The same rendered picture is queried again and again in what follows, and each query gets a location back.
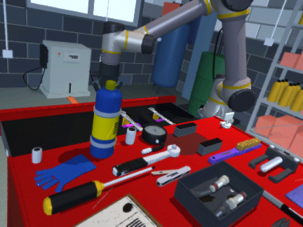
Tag red sign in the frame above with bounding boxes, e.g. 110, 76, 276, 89
161, 1, 182, 18

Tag green drum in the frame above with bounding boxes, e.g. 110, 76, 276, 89
187, 50, 226, 118

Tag purple wire brush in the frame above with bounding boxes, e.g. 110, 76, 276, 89
208, 137, 262, 165

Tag white machine cabinet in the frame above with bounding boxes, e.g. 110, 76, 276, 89
22, 39, 93, 99

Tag black dial gauge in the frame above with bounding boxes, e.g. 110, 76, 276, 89
141, 125, 168, 146

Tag black silver marker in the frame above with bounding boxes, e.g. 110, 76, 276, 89
262, 189, 303, 225

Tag white black ratchet wrench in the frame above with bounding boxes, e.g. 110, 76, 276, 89
112, 144, 182, 177

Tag black yellow screwdriver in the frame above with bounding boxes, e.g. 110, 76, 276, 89
42, 165, 156, 216

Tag blue yellow spray can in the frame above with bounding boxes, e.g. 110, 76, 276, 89
89, 79, 123, 160

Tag blue tank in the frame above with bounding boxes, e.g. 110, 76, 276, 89
151, 22, 191, 89

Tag black cable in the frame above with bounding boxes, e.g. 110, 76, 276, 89
212, 27, 224, 81

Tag small white black tool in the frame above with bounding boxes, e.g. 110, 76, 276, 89
141, 144, 166, 156

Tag dark grey tray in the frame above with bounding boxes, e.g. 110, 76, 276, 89
174, 160, 265, 227

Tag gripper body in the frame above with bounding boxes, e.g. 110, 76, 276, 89
98, 62, 121, 82

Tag white pocket knife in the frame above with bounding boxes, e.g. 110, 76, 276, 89
151, 165, 191, 188

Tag blue panel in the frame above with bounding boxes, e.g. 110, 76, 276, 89
181, 11, 219, 102

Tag blue glove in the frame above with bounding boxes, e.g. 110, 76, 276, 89
33, 153, 97, 193

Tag narrow black lined drawer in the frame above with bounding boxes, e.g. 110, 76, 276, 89
120, 101, 200, 137

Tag dark grey pliers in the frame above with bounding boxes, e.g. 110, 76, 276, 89
270, 216, 291, 227

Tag red tool cabinet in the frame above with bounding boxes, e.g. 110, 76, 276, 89
0, 95, 303, 227

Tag grey shelf unit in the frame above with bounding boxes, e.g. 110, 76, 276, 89
245, 0, 303, 163

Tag white wall socket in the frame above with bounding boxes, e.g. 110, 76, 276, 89
263, 37, 276, 48
1, 49, 14, 60

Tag white cylinder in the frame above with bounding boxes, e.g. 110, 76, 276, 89
259, 156, 284, 174

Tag silver combination wrench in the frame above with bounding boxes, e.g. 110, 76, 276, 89
119, 110, 144, 132
147, 106, 177, 125

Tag yellow bottle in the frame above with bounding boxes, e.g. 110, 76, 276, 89
277, 80, 297, 107
289, 83, 303, 113
267, 78, 284, 103

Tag red box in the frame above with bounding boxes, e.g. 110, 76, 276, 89
253, 114, 278, 138
269, 115, 303, 158
279, 51, 303, 71

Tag wide black lined drawer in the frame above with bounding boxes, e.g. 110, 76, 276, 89
0, 111, 124, 158

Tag white lock wing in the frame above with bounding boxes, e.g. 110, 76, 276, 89
220, 111, 236, 130

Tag dark grey block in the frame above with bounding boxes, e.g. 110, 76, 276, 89
196, 137, 224, 157
173, 122, 198, 138

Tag white red spark plug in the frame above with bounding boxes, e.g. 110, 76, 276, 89
209, 174, 231, 193
213, 191, 248, 219

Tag brown clipboard with paper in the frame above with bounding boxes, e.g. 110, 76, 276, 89
75, 193, 165, 227

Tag dark grey bracket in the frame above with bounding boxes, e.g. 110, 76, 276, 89
248, 144, 301, 184

